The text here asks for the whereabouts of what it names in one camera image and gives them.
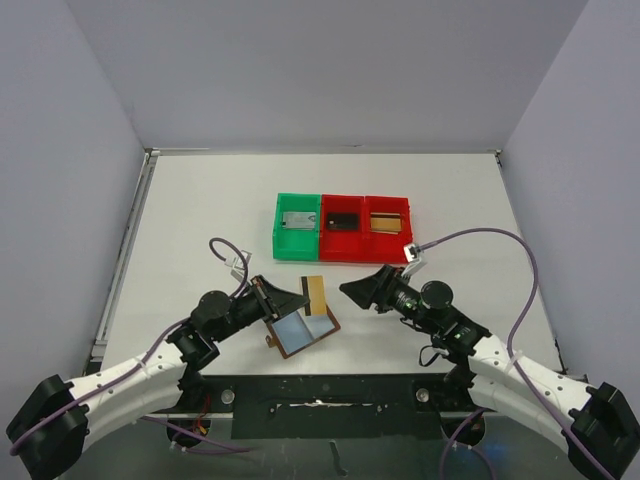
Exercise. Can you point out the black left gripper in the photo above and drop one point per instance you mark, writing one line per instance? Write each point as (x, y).
(272, 299)

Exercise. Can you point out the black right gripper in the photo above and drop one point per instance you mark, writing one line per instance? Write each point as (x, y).
(386, 287)

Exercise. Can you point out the brown leather card holder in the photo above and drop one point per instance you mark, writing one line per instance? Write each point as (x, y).
(296, 332)

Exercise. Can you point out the striped gold card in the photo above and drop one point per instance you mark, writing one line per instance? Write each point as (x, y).
(313, 288)

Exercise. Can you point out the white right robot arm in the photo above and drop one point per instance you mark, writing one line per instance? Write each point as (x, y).
(594, 426)

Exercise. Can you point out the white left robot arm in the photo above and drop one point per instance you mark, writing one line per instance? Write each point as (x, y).
(61, 418)

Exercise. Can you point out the silver card in green bin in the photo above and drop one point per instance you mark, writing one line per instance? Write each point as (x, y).
(298, 220)

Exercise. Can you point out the black card in red bin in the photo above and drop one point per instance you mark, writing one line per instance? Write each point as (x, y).
(342, 221)

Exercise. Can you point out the red plastic bin right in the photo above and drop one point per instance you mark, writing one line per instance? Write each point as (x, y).
(386, 248)

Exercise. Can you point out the red plastic bin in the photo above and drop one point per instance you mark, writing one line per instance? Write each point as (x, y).
(341, 231)
(386, 248)

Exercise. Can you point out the green plastic bin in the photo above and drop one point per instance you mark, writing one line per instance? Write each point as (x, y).
(295, 234)

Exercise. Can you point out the red plastic bin middle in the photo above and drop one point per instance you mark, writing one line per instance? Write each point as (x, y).
(341, 231)

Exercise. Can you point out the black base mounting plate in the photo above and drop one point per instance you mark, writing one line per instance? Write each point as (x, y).
(421, 405)

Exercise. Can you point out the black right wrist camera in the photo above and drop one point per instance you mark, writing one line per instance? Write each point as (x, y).
(436, 296)

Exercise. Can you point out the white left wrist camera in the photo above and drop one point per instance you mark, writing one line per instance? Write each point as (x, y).
(239, 267)

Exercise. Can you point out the aluminium left frame rail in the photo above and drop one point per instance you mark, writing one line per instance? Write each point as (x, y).
(143, 184)

